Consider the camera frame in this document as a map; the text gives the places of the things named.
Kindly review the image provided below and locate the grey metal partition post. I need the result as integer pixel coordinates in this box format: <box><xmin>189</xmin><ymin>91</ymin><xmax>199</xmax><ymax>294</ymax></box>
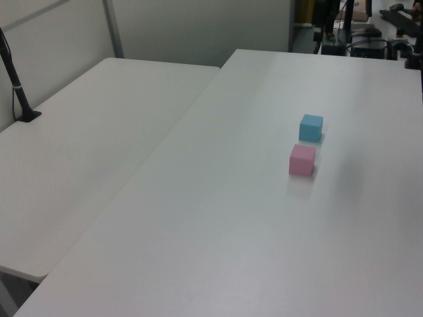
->
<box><xmin>101</xmin><ymin>0</ymin><xmax>126</xmax><ymax>59</ymax></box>

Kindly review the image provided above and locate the small black box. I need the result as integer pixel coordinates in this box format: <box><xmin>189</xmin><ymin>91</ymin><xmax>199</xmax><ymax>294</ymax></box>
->
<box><xmin>321</xmin><ymin>44</ymin><xmax>346</xmax><ymax>55</ymax></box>

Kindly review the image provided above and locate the black clamp mount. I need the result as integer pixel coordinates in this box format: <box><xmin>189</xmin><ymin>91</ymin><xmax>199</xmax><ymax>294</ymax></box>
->
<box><xmin>403</xmin><ymin>32</ymin><xmax>423</xmax><ymax>70</ymax></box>

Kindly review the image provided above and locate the blue cube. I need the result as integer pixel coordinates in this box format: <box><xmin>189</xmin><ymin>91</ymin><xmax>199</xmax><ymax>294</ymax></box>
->
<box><xmin>298</xmin><ymin>114</ymin><xmax>325</xmax><ymax>143</ymax></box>

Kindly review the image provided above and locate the white side table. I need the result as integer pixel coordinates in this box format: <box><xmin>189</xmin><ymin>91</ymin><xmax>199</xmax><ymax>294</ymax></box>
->
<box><xmin>0</xmin><ymin>56</ymin><xmax>221</xmax><ymax>283</ymax></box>

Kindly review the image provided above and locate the pink cube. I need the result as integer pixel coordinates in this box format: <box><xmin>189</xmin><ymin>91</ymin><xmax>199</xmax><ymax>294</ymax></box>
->
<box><xmin>288</xmin><ymin>143</ymin><xmax>317</xmax><ymax>176</ymax></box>

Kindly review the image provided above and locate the long black bar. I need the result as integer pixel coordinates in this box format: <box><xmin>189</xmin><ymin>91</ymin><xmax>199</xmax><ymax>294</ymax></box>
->
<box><xmin>379</xmin><ymin>7</ymin><xmax>423</xmax><ymax>38</ymax></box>

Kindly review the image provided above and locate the black electronics box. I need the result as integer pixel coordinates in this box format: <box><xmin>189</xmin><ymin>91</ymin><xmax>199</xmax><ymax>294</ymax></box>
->
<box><xmin>350</xmin><ymin>39</ymin><xmax>388</xmax><ymax>59</ymax></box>

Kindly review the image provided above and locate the wooden board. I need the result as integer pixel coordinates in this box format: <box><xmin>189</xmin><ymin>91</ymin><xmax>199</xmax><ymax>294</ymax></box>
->
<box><xmin>293</xmin><ymin>0</ymin><xmax>314</xmax><ymax>26</ymax></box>

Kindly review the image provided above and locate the black tripod stand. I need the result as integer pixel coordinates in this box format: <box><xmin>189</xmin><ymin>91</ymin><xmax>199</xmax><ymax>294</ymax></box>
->
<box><xmin>313</xmin><ymin>0</ymin><xmax>336</xmax><ymax>55</ymax></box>

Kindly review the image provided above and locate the black camera pole with base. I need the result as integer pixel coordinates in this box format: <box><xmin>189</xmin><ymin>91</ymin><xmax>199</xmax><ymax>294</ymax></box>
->
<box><xmin>0</xmin><ymin>26</ymin><xmax>42</xmax><ymax>124</ymax></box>

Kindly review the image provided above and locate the brown cardboard box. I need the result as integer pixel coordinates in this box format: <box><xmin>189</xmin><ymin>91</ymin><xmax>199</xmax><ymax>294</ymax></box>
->
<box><xmin>352</xmin><ymin>0</ymin><xmax>370</xmax><ymax>22</ymax></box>

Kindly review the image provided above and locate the black upright pole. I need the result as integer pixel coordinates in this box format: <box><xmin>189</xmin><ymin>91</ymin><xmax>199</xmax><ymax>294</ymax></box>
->
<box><xmin>342</xmin><ymin>0</ymin><xmax>355</xmax><ymax>44</ymax></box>

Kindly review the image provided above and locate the thin black pole cable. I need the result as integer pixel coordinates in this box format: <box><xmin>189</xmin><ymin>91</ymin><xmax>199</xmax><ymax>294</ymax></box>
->
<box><xmin>11</xmin><ymin>87</ymin><xmax>20</xmax><ymax>122</ymax></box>

